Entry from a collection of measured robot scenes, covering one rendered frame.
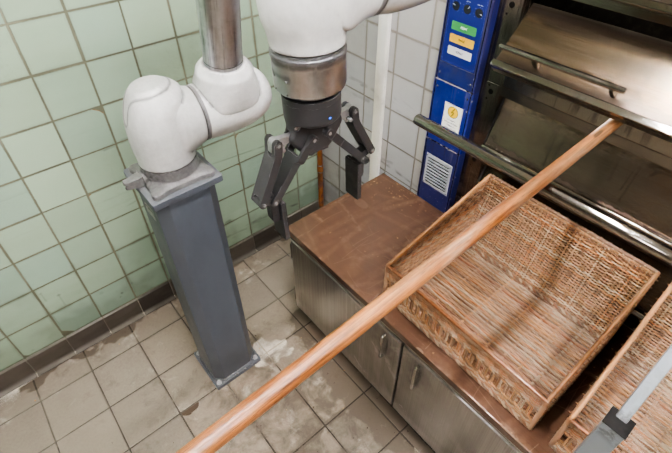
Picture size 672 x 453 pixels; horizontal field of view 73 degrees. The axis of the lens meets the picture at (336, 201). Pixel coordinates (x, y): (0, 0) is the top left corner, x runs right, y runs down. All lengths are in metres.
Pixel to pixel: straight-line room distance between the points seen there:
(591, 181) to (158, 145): 1.17
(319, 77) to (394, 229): 1.25
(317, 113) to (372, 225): 1.21
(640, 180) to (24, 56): 1.73
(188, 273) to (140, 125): 0.51
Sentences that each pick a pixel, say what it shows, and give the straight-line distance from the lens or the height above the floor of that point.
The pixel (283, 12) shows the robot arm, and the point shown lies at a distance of 0.50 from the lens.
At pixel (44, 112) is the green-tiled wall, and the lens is 1.71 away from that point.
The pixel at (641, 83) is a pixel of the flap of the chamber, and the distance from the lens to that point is 1.30.
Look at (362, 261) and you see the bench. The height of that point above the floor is 0.58.
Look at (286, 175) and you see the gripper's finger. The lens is 0.61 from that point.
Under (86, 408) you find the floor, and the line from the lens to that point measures 2.20.
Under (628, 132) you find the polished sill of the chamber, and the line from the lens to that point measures 1.38.
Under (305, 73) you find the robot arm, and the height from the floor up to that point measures 1.57.
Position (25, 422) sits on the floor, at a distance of 2.28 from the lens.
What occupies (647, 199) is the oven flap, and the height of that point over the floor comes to 1.01.
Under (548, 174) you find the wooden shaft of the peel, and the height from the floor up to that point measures 1.21.
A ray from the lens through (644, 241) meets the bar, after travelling 1.04.
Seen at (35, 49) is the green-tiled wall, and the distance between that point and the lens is 1.65.
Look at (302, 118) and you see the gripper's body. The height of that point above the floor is 1.50.
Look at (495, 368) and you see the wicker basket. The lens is 1.32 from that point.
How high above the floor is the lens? 1.79
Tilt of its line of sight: 41 degrees down
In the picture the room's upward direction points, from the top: straight up
